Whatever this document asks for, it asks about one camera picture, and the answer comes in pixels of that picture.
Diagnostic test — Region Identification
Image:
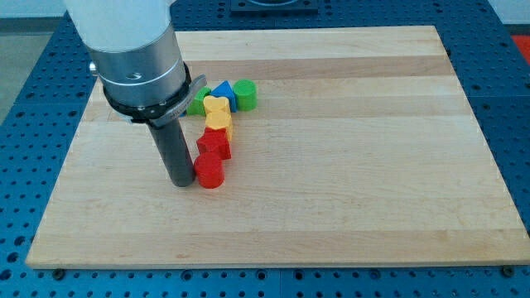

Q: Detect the blue triangle block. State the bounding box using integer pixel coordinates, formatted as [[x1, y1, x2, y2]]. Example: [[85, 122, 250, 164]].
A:
[[210, 80, 237, 113]]

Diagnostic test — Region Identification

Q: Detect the red cylinder block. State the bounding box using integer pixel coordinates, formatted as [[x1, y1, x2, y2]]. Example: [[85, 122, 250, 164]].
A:
[[194, 152, 224, 189]]

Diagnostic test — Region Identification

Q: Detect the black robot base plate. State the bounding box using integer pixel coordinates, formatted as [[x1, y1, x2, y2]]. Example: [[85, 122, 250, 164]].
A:
[[229, 0, 320, 14]]

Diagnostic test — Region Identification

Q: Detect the green cylinder block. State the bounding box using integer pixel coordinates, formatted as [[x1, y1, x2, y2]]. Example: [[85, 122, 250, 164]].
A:
[[233, 79, 258, 111]]

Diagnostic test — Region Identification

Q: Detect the light wooden board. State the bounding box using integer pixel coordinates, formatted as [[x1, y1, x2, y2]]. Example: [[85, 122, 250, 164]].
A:
[[26, 26, 529, 269]]

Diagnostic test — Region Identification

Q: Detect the yellow hexagon block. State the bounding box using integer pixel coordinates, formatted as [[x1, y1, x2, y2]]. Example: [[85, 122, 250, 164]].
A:
[[205, 111, 234, 142]]

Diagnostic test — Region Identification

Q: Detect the red star block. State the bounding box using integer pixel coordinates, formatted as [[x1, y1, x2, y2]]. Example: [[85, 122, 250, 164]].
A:
[[196, 127, 232, 160]]

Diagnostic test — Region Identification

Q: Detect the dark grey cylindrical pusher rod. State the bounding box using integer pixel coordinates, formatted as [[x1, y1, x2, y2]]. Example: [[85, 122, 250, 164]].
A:
[[147, 119, 195, 187]]

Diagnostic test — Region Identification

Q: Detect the yellow heart block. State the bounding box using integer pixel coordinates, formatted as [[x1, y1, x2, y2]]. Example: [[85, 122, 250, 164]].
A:
[[203, 95, 231, 114]]

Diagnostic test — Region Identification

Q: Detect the green block behind arm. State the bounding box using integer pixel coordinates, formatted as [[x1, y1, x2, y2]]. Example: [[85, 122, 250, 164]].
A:
[[186, 87, 211, 116]]

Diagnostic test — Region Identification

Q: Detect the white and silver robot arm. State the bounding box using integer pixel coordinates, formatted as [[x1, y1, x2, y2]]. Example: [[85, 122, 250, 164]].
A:
[[65, 0, 207, 127]]

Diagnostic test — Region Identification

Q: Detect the blue perforated table mat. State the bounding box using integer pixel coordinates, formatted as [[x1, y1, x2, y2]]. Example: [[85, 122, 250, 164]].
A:
[[1, 0, 529, 297]]

